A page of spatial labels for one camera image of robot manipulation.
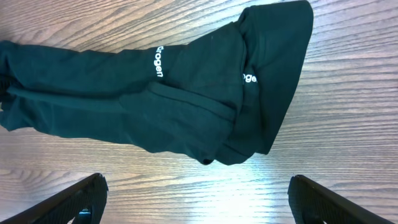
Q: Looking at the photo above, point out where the black t-shirt with logo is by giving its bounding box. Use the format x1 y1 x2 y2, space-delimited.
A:
1 1 313 165

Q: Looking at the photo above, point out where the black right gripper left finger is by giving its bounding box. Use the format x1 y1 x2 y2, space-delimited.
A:
1 173 108 224

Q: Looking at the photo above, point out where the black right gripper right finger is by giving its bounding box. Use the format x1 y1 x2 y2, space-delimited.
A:
287 175 394 224

